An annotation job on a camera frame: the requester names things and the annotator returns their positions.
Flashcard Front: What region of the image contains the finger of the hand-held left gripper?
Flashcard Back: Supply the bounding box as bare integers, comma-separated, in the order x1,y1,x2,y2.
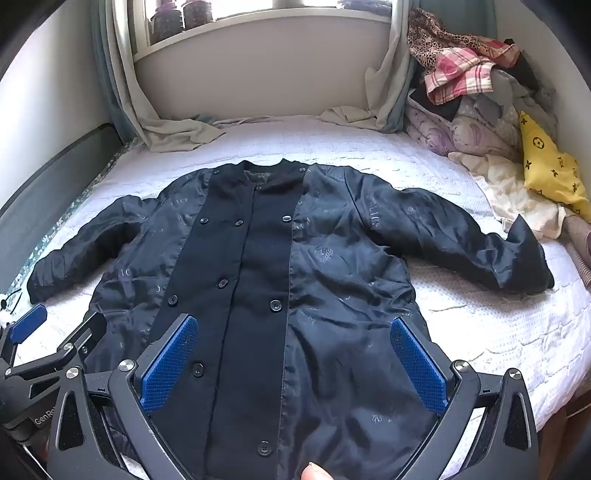
44,312,108,370
0,305,48,367

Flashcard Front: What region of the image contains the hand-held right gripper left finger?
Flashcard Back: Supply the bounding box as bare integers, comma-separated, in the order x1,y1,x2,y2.
46,314,206,480

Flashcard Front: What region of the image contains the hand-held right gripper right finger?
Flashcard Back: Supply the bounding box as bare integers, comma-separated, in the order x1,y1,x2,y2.
389,318,540,480

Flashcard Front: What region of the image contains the black jacket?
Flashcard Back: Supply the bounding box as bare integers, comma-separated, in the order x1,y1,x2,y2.
27,158,555,480

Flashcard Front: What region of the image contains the person's right hand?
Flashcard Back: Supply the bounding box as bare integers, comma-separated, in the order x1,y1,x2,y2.
300,462,336,480

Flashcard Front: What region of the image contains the brown striped cloth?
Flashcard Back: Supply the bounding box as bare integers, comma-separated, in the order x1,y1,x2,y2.
560,213,591,283

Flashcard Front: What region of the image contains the cream blanket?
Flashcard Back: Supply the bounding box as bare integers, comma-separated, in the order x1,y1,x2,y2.
449,151,574,241

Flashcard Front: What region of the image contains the white quilted bedspread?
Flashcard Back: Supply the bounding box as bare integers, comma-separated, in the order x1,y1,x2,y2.
0,113,591,418

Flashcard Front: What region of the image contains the beige curtain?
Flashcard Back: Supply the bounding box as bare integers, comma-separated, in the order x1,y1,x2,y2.
104,0,227,153
323,0,415,133

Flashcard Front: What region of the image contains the purple floral quilt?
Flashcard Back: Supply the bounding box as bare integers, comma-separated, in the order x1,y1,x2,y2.
405,92,520,158

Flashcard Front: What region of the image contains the yellow printed pillow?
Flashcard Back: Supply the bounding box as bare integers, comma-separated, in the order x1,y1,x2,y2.
518,111,591,216

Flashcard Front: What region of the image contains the teal curtain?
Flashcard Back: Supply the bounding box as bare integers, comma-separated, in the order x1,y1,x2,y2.
90,0,134,139
385,60,419,134

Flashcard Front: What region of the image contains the black cloth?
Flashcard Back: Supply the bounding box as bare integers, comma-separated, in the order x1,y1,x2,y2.
408,87,463,121
502,39,540,90

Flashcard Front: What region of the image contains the grey garment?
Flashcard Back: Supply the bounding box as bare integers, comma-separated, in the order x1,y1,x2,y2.
462,68,557,141

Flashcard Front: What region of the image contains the pink plaid cloth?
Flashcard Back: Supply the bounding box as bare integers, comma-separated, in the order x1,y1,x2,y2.
424,39,521,105

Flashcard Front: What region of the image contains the dark glass jar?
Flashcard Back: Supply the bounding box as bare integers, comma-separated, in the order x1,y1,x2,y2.
150,2,184,44
182,0,214,31

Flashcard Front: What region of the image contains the leopard print cloth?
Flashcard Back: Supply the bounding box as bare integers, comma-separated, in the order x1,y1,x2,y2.
407,8,500,71

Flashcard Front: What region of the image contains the grey padded bed frame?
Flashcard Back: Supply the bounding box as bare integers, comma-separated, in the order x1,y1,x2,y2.
0,122,136,289

